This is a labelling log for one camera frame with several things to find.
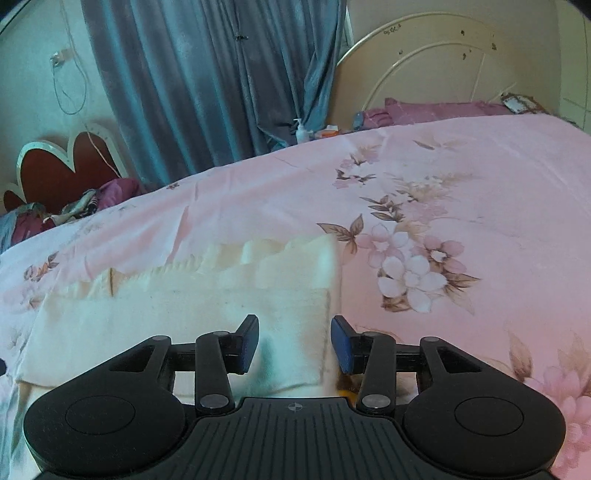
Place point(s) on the small patterned cloth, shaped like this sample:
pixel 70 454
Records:
pixel 521 104

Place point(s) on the purple pillow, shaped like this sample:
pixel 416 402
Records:
pixel 438 110

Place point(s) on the blue curtain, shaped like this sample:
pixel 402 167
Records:
pixel 184 92

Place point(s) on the red scalloped headboard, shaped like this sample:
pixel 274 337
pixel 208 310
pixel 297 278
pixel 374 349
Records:
pixel 60 170

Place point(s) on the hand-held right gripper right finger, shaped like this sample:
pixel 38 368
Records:
pixel 342 346

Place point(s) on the pink floral bedsheet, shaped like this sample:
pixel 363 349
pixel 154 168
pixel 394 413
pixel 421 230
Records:
pixel 461 184

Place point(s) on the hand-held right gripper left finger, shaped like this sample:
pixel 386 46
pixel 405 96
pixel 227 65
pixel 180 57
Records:
pixel 248 346

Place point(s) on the white pump bottle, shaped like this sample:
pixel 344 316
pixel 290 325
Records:
pixel 303 134

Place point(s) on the grey blue blanket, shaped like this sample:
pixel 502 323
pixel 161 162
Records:
pixel 11 226

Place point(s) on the white small garment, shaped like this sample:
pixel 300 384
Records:
pixel 184 314

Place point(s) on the cream arched headboard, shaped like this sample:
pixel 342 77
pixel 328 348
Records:
pixel 438 74

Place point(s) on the small blue item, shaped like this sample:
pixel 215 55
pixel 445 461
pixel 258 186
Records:
pixel 358 118

